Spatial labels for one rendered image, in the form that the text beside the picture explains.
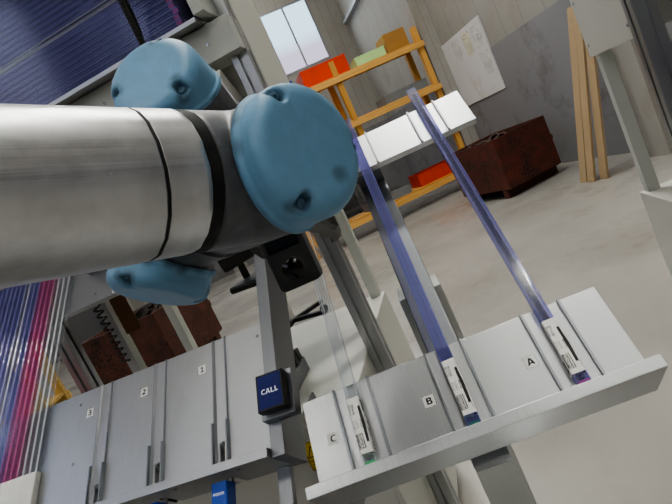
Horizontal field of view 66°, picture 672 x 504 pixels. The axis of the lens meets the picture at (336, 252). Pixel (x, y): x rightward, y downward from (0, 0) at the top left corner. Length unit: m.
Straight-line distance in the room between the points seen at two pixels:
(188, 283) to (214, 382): 0.44
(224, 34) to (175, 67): 0.72
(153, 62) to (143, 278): 0.16
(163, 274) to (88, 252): 0.14
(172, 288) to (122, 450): 0.54
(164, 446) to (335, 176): 0.62
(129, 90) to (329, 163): 0.20
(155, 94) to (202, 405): 0.51
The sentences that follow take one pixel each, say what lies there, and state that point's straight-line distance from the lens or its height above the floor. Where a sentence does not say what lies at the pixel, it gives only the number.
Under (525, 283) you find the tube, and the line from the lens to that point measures 0.59.
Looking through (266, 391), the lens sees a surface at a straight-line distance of 0.69.
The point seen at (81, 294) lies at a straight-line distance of 1.12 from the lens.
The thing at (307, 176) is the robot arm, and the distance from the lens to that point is 0.26.
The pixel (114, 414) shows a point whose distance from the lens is 0.92.
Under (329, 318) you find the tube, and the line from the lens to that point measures 0.62.
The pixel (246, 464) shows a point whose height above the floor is 0.72.
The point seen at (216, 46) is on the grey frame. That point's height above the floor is 1.33.
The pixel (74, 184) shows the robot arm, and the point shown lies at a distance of 0.22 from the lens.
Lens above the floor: 1.01
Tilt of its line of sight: 8 degrees down
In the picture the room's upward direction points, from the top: 25 degrees counter-clockwise
